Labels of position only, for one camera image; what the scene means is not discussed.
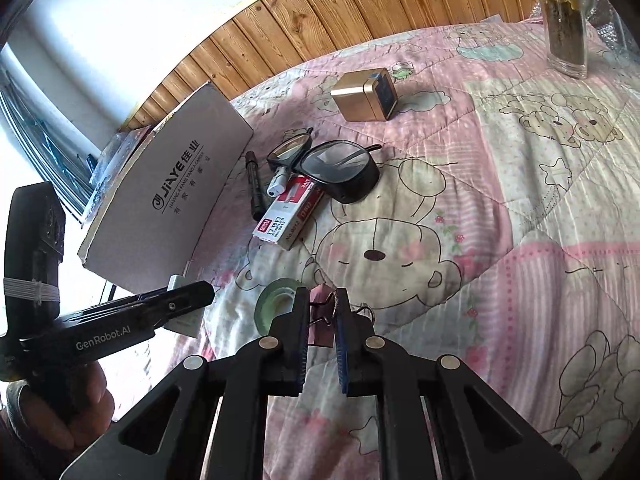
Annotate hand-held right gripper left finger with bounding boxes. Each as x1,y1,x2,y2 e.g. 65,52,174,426
60,287,311,480

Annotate grey cardboard box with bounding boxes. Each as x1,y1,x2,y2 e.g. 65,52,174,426
77,81,255,295

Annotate green tape roll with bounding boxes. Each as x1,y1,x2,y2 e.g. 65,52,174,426
254,277,301,336

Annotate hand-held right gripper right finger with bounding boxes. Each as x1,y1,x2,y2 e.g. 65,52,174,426
334,287,583,480

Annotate pink printed blanket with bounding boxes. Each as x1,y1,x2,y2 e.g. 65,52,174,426
145,15,640,480

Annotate gold cube clock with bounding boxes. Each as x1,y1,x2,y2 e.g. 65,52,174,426
330,67,398,122

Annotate small white correction pen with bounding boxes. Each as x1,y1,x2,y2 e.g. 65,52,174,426
266,167,291,198

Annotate person's left forearm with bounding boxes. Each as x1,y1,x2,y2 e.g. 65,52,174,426
0,379,68,480

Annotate black-rimmed glasses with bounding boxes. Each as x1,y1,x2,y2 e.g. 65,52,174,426
266,127,383,205

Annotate person's left hand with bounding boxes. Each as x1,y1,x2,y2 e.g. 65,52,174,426
27,360,118,461

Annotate pink mini stapler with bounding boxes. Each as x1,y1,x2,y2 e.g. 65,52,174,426
309,282,341,347

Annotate black marker pen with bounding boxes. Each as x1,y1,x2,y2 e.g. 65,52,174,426
244,151,266,222

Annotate white rectangular pack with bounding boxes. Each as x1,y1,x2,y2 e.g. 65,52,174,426
166,275,206,336

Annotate metal window frame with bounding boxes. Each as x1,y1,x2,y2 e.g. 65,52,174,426
0,42,96,221

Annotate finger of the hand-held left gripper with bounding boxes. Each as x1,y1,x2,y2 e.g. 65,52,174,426
61,281,217,331

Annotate red staple box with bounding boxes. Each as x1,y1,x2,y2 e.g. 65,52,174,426
252,176,323,251

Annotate glass tea bottle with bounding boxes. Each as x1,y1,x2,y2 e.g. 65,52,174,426
530,0,591,80

